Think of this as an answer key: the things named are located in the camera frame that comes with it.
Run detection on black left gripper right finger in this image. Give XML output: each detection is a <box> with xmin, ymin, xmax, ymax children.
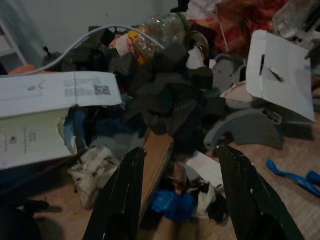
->
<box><xmin>216</xmin><ymin>145</ymin><xmax>305</xmax><ymax>240</ymax></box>

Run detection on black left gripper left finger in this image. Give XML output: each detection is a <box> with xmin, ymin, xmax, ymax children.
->
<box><xmin>83</xmin><ymin>146</ymin><xmax>147</xmax><ymax>240</ymax></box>

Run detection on dirty white crumpled tissue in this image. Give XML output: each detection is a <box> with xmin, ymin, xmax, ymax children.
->
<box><xmin>67</xmin><ymin>145</ymin><xmax>121</xmax><ymax>210</ymax></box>

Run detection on crumpled black white paper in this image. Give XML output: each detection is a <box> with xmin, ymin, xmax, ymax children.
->
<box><xmin>164</xmin><ymin>161</ymin><xmax>230</xmax><ymax>224</ymax></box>

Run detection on blue plastic strip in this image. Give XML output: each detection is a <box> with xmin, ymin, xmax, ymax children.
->
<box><xmin>265</xmin><ymin>158</ymin><xmax>320</xmax><ymax>197</ymax></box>

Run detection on brown cardboard strip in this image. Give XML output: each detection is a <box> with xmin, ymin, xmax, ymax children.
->
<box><xmin>138</xmin><ymin>129</ymin><xmax>175</xmax><ymax>222</ymax></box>

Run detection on white paper sheet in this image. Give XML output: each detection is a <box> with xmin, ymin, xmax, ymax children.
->
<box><xmin>186</xmin><ymin>150</ymin><xmax>224</xmax><ymax>192</ymax></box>

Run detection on blue plastic wrapper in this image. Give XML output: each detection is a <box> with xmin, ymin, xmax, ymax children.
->
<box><xmin>149</xmin><ymin>188</ymin><xmax>196</xmax><ymax>223</ymax></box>

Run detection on grey curved plastic part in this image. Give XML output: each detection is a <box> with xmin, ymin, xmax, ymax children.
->
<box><xmin>203</xmin><ymin>107</ymin><xmax>284</xmax><ymax>151</ymax></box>

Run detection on dark grey foam pile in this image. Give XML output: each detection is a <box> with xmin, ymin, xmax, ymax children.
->
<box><xmin>71</xmin><ymin>25</ymin><xmax>226</xmax><ymax>156</ymax></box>

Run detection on white printed cardboard box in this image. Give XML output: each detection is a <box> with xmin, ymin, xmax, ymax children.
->
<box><xmin>0</xmin><ymin>70</ymin><xmax>126</xmax><ymax>171</ymax></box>

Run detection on white folded carton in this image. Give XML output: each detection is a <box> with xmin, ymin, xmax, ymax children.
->
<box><xmin>245</xmin><ymin>29</ymin><xmax>316</xmax><ymax>124</ymax></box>

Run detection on round metal can lid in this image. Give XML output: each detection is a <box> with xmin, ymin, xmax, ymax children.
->
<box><xmin>185</xmin><ymin>30</ymin><xmax>210</xmax><ymax>58</ymax></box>

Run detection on clear plastic bottle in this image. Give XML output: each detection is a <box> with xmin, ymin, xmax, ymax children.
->
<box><xmin>128</xmin><ymin>12</ymin><xmax>191</xmax><ymax>66</ymax></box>

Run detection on orange red plastic bag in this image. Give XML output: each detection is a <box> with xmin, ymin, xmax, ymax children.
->
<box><xmin>187</xmin><ymin>0</ymin><xmax>288</xmax><ymax>53</ymax></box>

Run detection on grey plastic bracket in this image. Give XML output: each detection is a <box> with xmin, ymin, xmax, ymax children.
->
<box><xmin>209</xmin><ymin>53</ymin><xmax>247</xmax><ymax>94</ymax></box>

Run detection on white cable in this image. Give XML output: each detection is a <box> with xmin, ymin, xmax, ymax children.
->
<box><xmin>8</xmin><ymin>24</ymin><xmax>166</xmax><ymax>76</ymax></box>

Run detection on white shelf frame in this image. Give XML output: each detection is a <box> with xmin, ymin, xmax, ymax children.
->
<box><xmin>0</xmin><ymin>19</ymin><xmax>27</xmax><ymax>68</ymax></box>

